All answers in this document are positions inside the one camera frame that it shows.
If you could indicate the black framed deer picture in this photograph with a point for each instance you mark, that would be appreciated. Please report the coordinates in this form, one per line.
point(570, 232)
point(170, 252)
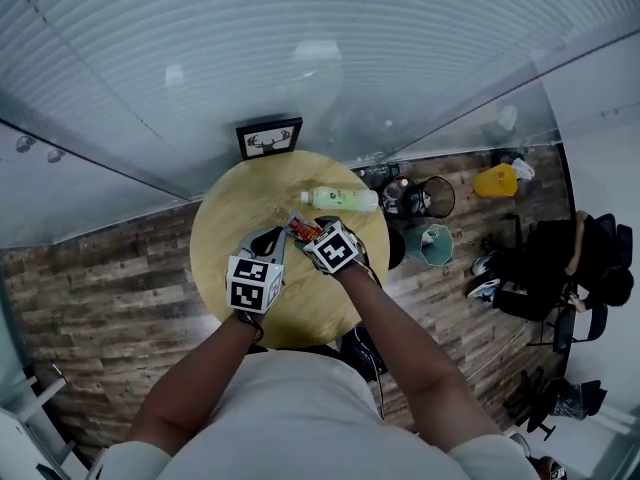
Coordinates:
point(270, 139)

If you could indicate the round metal glass fitting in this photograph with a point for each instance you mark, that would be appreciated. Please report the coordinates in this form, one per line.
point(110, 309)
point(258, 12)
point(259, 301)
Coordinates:
point(25, 144)
point(56, 155)

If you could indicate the person's white shirt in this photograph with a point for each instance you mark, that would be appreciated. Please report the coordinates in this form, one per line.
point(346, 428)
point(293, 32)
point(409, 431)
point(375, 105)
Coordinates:
point(310, 418)

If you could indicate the person's right forearm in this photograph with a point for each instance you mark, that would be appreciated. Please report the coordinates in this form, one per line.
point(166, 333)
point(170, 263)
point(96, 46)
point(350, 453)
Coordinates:
point(400, 348)

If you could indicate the white plastic bag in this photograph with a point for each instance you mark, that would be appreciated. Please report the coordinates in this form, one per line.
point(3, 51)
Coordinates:
point(523, 169)

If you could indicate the white window blinds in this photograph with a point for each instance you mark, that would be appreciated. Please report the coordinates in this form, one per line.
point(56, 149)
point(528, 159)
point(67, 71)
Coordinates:
point(250, 43)

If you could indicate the person's left forearm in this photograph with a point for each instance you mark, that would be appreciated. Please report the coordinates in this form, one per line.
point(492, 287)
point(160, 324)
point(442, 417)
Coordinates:
point(200, 383)

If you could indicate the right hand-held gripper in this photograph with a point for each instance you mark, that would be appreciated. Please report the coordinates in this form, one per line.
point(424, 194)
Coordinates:
point(332, 250)

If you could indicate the white paper gift bag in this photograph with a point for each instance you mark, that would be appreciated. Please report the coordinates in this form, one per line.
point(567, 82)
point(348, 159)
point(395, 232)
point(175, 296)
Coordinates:
point(428, 238)

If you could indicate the red-label clear plastic bottle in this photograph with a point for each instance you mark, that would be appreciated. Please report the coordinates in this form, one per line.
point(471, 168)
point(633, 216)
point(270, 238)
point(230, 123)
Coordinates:
point(302, 228)

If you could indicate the teal octagonal waste bin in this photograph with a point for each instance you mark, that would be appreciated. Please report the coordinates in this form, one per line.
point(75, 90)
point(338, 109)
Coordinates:
point(440, 248)

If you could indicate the green drink bottle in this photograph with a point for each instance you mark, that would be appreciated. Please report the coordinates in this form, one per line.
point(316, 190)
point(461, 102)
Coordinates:
point(345, 199)

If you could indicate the round wooden table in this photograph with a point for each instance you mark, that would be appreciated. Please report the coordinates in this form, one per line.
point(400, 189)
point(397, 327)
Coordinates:
point(235, 203)

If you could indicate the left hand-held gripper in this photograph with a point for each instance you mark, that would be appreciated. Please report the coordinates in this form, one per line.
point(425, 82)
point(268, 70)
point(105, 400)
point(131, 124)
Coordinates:
point(252, 285)

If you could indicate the yellow waste bin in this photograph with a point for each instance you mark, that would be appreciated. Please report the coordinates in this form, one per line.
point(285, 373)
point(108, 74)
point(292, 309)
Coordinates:
point(495, 182)

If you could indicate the glossy black waste bin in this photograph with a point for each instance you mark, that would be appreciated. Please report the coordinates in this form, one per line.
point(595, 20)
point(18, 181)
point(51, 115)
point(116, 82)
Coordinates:
point(396, 248)

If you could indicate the black office chair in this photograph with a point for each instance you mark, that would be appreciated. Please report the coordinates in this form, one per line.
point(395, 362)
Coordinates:
point(537, 408)

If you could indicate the black folding chair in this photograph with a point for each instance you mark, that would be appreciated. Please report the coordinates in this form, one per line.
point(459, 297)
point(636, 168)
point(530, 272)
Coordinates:
point(565, 325)

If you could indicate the black mesh waste bin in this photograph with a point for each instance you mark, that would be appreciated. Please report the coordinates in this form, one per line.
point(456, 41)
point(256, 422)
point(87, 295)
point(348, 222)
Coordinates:
point(395, 198)
point(442, 198)

